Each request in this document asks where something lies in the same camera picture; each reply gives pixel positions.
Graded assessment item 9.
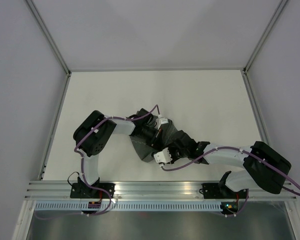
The grey cloth napkin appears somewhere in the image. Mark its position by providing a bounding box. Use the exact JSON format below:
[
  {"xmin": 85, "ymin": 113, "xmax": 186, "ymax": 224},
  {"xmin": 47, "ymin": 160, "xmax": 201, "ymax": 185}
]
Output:
[{"xmin": 132, "ymin": 119, "xmax": 178, "ymax": 163}]

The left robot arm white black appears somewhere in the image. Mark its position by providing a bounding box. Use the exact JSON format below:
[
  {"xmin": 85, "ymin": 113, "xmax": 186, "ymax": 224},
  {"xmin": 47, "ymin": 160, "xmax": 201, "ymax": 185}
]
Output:
[{"xmin": 70, "ymin": 108, "xmax": 164, "ymax": 199}]

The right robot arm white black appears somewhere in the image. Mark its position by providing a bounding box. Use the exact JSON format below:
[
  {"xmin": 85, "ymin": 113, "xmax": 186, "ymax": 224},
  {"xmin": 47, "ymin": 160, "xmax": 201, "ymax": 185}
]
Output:
[{"xmin": 167, "ymin": 130, "xmax": 292, "ymax": 198}]

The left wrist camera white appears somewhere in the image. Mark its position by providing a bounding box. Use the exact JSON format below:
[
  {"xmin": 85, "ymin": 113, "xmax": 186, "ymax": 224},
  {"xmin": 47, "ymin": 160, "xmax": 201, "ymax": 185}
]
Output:
[{"xmin": 155, "ymin": 114, "xmax": 169, "ymax": 129}]

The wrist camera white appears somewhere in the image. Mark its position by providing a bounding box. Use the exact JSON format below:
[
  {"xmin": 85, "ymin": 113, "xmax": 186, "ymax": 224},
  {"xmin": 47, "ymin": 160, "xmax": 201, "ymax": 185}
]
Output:
[
  {"xmin": 155, "ymin": 114, "xmax": 169, "ymax": 129},
  {"xmin": 153, "ymin": 147, "xmax": 173, "ymax": 165}
]

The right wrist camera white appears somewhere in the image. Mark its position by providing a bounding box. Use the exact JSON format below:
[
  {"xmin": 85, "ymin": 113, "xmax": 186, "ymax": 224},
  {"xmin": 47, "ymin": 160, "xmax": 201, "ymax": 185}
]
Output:
[{"xmin": 153, "ymin": 147, "xmax": 173, "ymax": 165}]

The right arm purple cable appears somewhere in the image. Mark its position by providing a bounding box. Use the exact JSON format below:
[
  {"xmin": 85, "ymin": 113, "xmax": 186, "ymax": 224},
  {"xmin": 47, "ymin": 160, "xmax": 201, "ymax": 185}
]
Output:
[{"xmin": 158, "ymin": 146, "xmax": 300, "ymax": 198}]

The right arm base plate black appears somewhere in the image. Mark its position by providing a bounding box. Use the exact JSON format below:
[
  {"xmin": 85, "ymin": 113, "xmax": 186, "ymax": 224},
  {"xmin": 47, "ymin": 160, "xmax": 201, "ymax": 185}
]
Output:
[{"xmin": 199, "ymin": 183, "xmax": 247, "ymax": 200}]

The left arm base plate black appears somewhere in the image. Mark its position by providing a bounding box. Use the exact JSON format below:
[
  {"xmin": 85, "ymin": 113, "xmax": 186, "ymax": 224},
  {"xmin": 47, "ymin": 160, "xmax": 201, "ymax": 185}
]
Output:
[{"xmin": 70, "ymin": 182, "xmax": 115, "ymax": 199}]

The right aluminium frame post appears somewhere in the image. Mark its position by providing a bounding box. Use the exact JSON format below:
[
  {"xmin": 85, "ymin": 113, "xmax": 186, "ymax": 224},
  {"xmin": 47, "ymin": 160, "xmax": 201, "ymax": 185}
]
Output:
[{"xmin": 243, "ymin": 0, "xmax": 291, "ymax": 71}]

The aluminium frame post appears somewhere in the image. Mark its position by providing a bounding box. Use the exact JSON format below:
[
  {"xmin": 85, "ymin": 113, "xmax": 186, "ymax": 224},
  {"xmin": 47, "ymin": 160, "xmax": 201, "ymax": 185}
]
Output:
[
  {"xmin": 24, "ymin": 0, "xmax": 71, "ymax": 76},
  {"xmin": 243, "ymin": 0, "xmax": 291, "ymax": 71}
]

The aluminium rail front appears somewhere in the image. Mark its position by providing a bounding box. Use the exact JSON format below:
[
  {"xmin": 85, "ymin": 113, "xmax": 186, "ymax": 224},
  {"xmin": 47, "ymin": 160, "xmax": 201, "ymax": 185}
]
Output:
[{"xmin": 23, "ymin": 180, "xmax": 297, "ymax": 202}]

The white slotted cable duct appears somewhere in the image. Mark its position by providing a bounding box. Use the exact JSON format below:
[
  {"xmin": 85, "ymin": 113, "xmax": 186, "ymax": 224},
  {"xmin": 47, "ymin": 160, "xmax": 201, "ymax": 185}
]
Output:
[{"xmin": 34, "ymin": 201, "xmax": 222, "ymax": 212}]

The left aluminium frame post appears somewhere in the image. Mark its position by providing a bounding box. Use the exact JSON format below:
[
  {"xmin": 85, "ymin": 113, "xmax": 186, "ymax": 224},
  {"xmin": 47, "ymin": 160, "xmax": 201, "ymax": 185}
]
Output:
[{"xmin": 24, "ymin": 0, "xmax": 71, "ymax": 76}]

